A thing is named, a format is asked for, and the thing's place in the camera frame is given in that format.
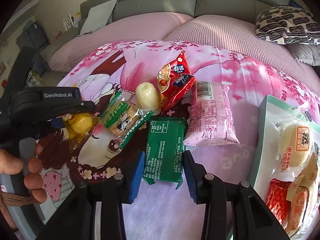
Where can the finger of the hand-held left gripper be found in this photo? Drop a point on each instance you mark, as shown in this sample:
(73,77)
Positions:
(56,124)
(85,106)

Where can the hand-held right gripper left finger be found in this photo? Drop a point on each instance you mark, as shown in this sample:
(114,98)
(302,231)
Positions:
(136,177)

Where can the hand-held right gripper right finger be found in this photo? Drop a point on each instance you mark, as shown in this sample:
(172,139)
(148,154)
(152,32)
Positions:
(191,177)

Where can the yellow snack packet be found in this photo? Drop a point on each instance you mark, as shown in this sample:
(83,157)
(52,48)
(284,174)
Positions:
(80,126)

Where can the dark green snack packet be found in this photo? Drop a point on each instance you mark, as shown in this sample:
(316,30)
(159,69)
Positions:
(162,150)

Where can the white box with teal rim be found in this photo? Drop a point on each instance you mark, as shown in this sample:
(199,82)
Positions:
(265,130)

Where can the red lattice snack packet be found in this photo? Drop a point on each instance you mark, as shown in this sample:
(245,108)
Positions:
(277,200)

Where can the clear orange bread packet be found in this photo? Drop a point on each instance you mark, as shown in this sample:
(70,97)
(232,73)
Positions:
(300,200)

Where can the person's left hand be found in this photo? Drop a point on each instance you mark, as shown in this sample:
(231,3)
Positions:
(33,166)

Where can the green-white striped cracker packet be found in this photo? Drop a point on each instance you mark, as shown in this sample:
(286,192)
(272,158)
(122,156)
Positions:
(120,120)

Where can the grey storage cabinet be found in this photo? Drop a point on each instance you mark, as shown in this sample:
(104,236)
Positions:
(32,37)

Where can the cream jelly cup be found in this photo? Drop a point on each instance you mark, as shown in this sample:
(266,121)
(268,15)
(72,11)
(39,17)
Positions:
(147,96)

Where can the pink snack packet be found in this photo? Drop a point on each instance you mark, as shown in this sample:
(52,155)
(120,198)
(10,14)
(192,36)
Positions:
(210,115)

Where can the printed paper stack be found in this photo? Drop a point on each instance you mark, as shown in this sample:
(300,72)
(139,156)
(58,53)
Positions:
(71,21)

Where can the white cushion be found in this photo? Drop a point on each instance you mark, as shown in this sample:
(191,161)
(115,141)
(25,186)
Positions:
(98,17)

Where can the red cracker snack packet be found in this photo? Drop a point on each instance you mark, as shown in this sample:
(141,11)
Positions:
(175,82)

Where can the round pale pastry packet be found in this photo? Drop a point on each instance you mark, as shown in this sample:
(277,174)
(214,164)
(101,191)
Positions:
(292,145)

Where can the pink printed blanket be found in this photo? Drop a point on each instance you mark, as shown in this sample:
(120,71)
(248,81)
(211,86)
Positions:
(250,80)

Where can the pink sofa cover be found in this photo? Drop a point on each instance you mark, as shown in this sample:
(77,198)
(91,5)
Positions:
(212,27)

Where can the grey pillow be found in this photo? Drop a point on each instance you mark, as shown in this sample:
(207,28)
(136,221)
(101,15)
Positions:
(305,52)

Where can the black-white patterned pillow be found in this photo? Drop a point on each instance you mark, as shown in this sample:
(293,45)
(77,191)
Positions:
(287,22)

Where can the blue cloth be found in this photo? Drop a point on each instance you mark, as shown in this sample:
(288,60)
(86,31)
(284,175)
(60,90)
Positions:
(296,3)

